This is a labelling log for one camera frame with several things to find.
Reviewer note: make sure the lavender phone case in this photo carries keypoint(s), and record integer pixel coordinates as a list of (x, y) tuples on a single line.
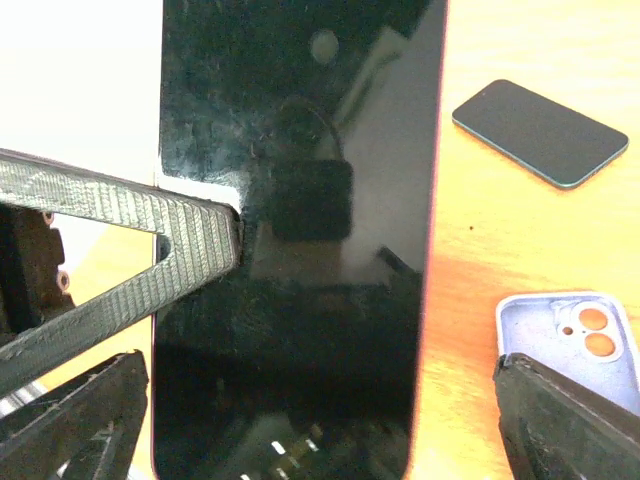
[(584, 335)]

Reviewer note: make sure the black phone far left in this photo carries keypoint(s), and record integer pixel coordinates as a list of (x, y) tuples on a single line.
[(556, 143)]

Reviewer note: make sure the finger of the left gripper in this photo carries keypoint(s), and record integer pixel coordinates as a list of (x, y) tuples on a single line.
[(202, 236)]

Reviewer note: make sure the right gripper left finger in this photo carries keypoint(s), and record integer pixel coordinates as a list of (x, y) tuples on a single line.
[(86, 428)]

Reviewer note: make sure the black phone pink edge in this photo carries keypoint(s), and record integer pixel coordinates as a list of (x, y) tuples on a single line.
[(316, 122)]

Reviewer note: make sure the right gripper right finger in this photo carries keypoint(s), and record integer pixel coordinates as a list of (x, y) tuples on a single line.
[(555, 428)]

